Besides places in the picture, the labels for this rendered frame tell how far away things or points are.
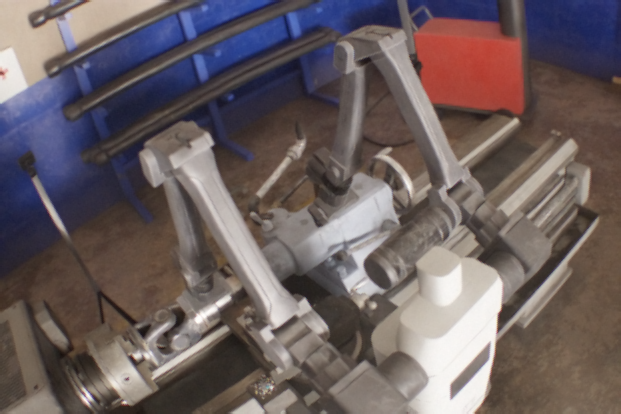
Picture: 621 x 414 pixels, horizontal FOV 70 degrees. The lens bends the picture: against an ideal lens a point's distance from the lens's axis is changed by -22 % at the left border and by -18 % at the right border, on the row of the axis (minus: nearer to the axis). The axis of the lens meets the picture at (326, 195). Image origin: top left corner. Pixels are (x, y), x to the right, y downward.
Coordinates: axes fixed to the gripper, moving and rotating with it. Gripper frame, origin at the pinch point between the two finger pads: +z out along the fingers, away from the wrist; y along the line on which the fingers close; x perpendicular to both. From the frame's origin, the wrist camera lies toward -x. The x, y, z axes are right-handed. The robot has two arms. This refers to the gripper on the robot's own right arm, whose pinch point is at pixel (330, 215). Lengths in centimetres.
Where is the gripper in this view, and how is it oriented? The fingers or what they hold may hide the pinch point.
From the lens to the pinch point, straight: 156.6
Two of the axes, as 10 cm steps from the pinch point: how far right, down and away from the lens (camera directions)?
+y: -7.3, 5.1, -4.6
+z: -1.5, 5.3, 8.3
